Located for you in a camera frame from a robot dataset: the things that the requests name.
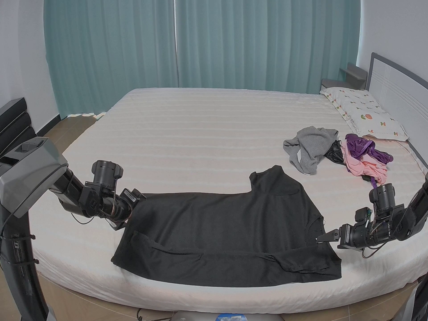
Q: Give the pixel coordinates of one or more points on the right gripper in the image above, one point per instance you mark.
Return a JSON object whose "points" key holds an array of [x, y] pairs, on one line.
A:
{"points": [[354, 237]]}

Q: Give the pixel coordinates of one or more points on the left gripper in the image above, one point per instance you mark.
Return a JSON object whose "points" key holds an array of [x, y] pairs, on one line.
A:
{"points": [[124, 209]]}

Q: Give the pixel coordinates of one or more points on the black T-shirt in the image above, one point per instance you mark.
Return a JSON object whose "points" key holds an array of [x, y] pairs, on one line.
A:
{"points": [[217, 232]]}

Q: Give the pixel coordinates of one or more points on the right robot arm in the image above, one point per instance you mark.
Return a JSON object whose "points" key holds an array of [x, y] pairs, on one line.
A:
{"points": [[404, 222]]}

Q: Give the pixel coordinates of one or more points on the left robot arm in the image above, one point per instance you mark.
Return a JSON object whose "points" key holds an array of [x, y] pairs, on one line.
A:
{"points": [[33, 176]]}

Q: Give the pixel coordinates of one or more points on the bed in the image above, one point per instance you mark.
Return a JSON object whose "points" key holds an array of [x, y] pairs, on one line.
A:
{"points": [[200, 139]]}

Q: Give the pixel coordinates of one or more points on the pink garment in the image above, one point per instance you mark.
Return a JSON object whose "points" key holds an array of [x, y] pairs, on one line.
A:
{"points": [[357, 167]]}

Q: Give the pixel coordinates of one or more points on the black shiny garment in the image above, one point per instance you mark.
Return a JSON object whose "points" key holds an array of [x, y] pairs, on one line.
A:
{"points": [[336, 154]]}

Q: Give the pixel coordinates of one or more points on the purple garment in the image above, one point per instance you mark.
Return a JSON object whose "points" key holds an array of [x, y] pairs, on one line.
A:
{"points": [[359, 145]]}

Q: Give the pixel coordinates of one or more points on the grey garment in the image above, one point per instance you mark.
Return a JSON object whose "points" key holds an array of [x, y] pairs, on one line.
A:
{"points": [[312, 145]]}

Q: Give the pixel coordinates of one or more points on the white printed pillow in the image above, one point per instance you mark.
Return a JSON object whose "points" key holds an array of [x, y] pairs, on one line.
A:
{"points": [[364, 112]]}

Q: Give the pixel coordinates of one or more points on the black chest of drawers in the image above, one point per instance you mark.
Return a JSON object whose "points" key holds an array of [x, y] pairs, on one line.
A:
{"points": [[15, 125]]}

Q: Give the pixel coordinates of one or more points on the grey bedside table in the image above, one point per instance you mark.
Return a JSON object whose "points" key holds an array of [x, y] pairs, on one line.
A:
{"points": [[351, 75]]}

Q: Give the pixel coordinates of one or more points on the blue-green curtain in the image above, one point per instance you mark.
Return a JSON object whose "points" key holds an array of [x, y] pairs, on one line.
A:
{"points": [[110, 38], [267, 32]]}

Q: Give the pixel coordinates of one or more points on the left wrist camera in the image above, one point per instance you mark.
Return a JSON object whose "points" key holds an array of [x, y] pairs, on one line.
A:
{"points": [[140, 195]]}

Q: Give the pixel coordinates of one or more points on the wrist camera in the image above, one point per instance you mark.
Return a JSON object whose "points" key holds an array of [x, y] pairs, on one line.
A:
{"points": [[362, 215], [140, 195]]}

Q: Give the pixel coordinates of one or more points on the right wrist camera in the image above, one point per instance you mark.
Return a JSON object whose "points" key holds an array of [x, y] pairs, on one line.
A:
{"points": [[362, 215]]}

